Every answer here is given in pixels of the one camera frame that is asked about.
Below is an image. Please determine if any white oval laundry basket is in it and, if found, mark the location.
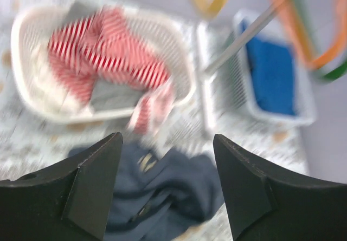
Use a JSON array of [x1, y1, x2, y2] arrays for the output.
[[10, 4, 196, 124]]

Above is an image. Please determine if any silver clothes rack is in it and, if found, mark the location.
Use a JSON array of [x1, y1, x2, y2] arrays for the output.
[[198, 8, 274, 136]]

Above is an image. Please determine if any orange clothes hanger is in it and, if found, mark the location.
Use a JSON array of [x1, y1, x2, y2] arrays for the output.
[[271, 0, 346, 70]]

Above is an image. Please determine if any red white striped garment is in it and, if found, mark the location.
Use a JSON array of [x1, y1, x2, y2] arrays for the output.
[[47, 7, 175, 134]]

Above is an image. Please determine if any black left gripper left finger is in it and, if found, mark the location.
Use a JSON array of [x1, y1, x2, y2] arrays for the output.
[[1, 133, 123, 240]]

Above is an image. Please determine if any blue folded cloth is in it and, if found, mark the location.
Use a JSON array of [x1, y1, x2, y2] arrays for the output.
[[246, 30, 296, 116]]

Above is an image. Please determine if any green clothes hanger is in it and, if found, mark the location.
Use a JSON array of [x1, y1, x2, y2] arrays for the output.
[[284, 0, 347, 83]]

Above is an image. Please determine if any grey garment in basket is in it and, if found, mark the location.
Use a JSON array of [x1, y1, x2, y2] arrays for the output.
[[90, 80, 144, 111]]

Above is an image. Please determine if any white rectangular basket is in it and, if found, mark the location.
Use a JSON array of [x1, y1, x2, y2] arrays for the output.
[[230, 9, 317, 128]]

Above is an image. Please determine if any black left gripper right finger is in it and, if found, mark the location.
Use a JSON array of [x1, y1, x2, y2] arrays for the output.
[[213, 134, 346, 240]]

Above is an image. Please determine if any navy blue tank top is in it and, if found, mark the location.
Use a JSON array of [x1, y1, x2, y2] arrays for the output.
[[104, 142, 224, 240]]

